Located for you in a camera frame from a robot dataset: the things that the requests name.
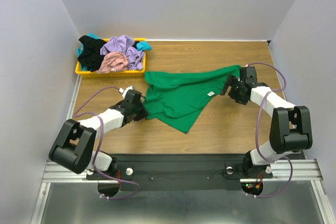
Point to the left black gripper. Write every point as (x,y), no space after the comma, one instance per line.
(142,111)

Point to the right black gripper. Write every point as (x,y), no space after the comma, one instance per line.
(230,87)

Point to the green t-shirt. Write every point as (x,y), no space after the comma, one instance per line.
(177,99)

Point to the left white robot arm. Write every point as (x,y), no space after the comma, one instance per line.
(73,147)

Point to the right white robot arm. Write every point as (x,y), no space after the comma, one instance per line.
(290,129)

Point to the yellow plastic bin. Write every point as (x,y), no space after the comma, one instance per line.
(110,73)

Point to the pink t-shirt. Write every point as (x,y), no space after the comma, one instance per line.
(113,62)

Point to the lavender t-shirt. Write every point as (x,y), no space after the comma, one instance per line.
(127,46)

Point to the black t-shirt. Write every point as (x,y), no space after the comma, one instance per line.
(90,57)

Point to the teal t-shirt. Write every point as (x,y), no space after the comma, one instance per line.
(144,45)

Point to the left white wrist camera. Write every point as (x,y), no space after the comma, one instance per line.
(122,91)

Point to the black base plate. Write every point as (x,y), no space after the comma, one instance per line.
(164,172)

